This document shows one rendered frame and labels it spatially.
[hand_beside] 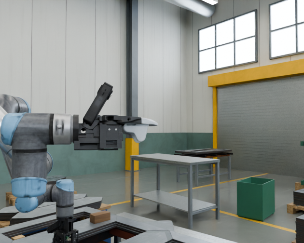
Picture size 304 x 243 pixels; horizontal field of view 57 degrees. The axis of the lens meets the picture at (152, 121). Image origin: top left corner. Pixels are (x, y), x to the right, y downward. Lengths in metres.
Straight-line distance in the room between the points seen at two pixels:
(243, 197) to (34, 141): 4.44
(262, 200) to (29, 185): 4.37
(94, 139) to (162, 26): 11.20
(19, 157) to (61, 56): 8.48
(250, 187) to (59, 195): 3.89
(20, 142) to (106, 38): 9.43
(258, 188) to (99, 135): 4.24
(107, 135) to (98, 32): 9.30
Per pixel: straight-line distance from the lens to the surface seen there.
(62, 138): 0.68
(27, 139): 0.68
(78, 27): 9.64
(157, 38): 11.44
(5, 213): 2.31
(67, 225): 1.32
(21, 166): 0.69
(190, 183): 4.20
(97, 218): 1.88
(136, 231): 1.79
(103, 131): 0.68
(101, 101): 0.70
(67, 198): 1.30
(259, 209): 4.88
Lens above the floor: 1.43
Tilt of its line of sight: 2 degrees up
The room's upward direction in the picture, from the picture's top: straight up
